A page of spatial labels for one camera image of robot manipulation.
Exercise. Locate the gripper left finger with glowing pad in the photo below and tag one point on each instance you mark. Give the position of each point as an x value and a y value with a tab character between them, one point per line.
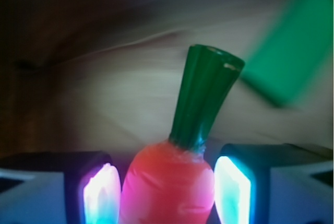
60	187

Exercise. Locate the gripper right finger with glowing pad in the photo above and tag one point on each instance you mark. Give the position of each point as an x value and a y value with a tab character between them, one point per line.
283	183

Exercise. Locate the orange toy carrot green top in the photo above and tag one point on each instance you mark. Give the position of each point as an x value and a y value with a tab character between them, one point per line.
170	182

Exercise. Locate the brown paper bag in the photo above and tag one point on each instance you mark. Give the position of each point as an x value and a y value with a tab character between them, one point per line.
105	74

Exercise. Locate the green rectangular block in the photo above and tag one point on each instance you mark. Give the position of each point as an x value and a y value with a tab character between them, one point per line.
287	59

